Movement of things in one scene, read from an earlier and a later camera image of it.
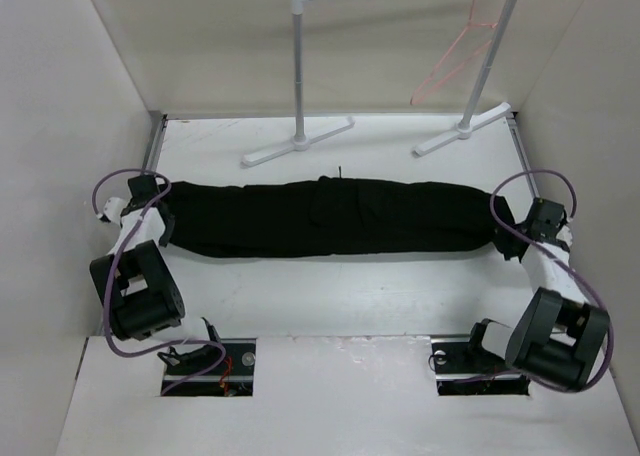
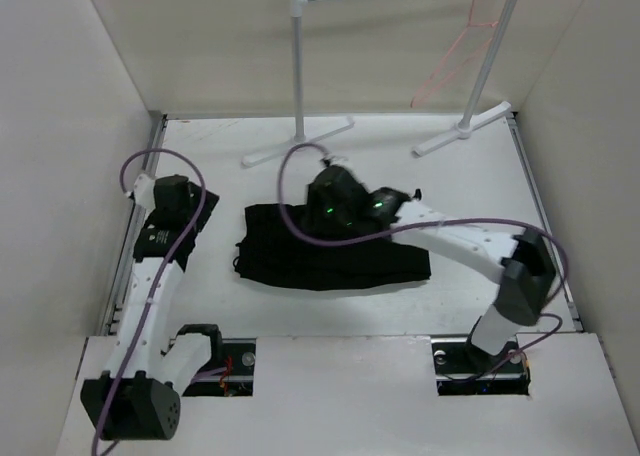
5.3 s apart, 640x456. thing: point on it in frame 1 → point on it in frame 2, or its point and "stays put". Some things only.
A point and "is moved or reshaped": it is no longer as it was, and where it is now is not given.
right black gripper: (522, 224) → (314, 217)
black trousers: (336, 217) is moved or reshaped
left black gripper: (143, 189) → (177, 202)
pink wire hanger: (469, 23) stays put
